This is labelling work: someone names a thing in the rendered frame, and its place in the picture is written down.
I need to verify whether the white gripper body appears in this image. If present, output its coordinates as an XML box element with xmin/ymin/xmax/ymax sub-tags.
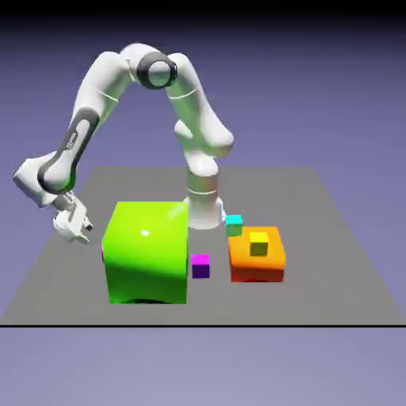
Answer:
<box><xmin>52</xmin><ymin>210</ymin><xmax>92</xmax><ymax>246</ymax></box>

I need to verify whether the small magenta cube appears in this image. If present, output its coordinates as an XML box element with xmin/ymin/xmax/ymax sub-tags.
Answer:
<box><xmin>191</xmin><ymin>253</ymin><xmax>211</xmax><ymax>279</ymax></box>

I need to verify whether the small cyan cube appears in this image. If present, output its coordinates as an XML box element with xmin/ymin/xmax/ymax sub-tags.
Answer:
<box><xmin>224</xmin><ymin>214</ymin><xmax>244</xmax><ymax>237</ymax></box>

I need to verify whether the small yellow cube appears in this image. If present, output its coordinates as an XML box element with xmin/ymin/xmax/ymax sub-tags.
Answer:
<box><xmin>249</xmin><ymin>232</ymin><xmax>270</xmax><ymax>257</ymax></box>

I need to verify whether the large green box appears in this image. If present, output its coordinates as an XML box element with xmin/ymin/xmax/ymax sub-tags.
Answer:
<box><xmin>101</xmin><ymin>201</ymin><xmax>190</xmax><ymax>305</ymax></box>

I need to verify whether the large orange box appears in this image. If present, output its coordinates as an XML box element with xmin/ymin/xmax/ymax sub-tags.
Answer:
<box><xmin>228</xmin><ymin>225</ymin><xmax>286</xmax><ymax>283</ymax></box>

